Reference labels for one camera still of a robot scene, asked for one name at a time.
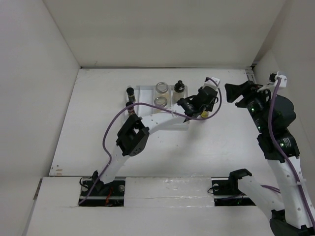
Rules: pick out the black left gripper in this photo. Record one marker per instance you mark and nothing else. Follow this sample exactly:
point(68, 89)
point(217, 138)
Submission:
point(209, 107)

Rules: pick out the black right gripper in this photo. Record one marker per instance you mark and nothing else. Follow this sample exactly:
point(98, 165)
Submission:
point(234, 91)

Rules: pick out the yellow bottle beige cap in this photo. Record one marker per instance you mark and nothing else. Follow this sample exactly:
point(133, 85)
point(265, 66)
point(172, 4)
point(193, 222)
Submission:
point(204, 114)

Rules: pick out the black-cap bottle white powder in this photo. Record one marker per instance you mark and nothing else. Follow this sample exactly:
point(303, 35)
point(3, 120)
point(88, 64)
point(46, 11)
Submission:
point(178, 91)

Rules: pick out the round glass jar silver lid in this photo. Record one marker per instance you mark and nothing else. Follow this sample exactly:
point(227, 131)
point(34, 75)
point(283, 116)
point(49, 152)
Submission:
point(162, 89)

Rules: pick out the small black-lid spice jar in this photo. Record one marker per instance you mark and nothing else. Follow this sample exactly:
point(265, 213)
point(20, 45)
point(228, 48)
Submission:
point(130, 94)

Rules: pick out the small brown spice jar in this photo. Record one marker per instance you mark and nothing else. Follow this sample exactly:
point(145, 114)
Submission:
point(130, 108)

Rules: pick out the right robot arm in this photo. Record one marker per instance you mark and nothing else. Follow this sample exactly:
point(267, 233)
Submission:
point(294, 213)

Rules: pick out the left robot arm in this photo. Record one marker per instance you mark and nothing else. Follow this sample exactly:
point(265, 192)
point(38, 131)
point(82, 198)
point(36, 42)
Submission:
point(134, 133)

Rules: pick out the white divided organizer tray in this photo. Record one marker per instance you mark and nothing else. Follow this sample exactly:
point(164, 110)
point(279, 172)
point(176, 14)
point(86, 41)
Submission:
point(147, 94)

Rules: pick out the white foam front block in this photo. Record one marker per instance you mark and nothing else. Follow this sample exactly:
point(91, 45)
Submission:
point(168, 192)

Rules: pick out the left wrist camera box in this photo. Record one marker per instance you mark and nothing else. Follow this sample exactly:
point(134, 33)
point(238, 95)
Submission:
point(212, 82)

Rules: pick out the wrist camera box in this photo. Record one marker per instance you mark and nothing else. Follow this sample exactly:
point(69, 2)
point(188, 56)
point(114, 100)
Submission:
point(278, 78)
point(212, 82)

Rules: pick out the aluminium rail right side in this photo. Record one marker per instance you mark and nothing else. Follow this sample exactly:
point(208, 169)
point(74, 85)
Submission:
point(250, 74)

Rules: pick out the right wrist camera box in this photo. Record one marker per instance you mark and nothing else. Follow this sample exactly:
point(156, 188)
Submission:
point(278, 78)

